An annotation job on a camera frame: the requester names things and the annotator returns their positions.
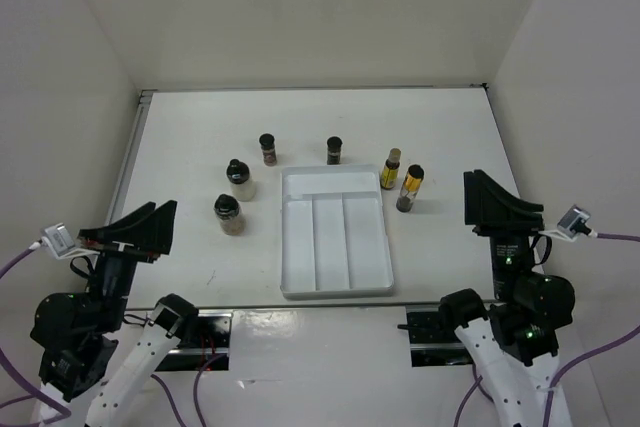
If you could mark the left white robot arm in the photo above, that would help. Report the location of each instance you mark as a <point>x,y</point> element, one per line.
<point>73,328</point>

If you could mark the large jar white contents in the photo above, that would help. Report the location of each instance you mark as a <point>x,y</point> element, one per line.
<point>239,176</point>

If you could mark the tall gold band bottle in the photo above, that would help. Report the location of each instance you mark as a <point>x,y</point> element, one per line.
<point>410,188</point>

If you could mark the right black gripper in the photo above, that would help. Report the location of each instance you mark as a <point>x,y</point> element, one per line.
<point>493,209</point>

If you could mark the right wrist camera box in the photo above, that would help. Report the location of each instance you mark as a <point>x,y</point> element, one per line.
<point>573,224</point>

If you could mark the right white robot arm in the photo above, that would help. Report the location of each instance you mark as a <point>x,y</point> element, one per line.
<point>512,342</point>

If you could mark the large jar brown spice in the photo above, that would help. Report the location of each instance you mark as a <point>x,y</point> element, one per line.
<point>228,212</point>

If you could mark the small dark label spice jar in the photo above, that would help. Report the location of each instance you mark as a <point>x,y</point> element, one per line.
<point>334,150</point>

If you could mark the yellow label bottle tan cap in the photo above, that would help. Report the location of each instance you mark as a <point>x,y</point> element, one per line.
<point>390,170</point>

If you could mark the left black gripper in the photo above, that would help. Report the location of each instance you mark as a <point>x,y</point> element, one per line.
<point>151,229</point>

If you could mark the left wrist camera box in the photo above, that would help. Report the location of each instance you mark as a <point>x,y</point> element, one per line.
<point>57,239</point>

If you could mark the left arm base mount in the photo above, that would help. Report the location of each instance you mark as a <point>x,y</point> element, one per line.
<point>211,337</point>

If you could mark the white compartment organizer tray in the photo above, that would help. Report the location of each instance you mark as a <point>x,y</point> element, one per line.
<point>334,243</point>

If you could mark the small red label spice jar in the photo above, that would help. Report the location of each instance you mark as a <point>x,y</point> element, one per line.
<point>267,145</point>

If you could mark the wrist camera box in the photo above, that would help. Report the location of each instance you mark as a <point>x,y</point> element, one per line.
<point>573,224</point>
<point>57,239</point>

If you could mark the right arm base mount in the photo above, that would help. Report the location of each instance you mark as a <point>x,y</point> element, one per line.
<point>433,333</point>

